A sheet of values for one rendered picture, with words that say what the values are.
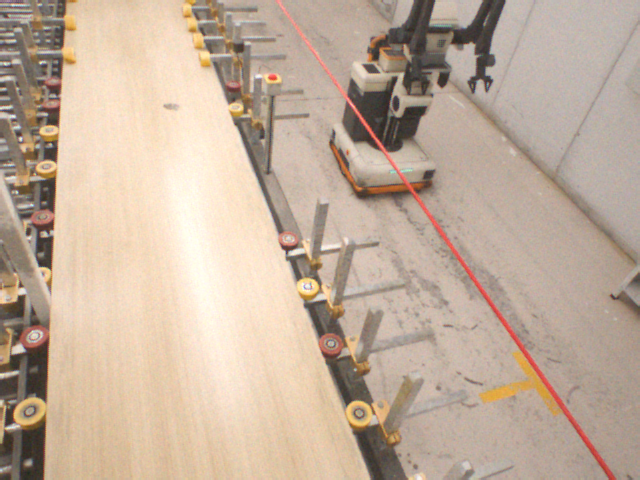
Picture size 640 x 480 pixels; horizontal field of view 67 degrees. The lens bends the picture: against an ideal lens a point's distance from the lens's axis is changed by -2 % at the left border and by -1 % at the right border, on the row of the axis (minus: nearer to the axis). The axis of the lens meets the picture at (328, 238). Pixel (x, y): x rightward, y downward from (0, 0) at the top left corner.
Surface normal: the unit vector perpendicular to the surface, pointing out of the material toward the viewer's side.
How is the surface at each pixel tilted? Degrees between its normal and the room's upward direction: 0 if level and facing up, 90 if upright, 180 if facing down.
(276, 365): 0
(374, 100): 90
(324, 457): 0
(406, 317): 0
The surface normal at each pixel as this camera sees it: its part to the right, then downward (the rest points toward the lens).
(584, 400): 0.14, -0.71
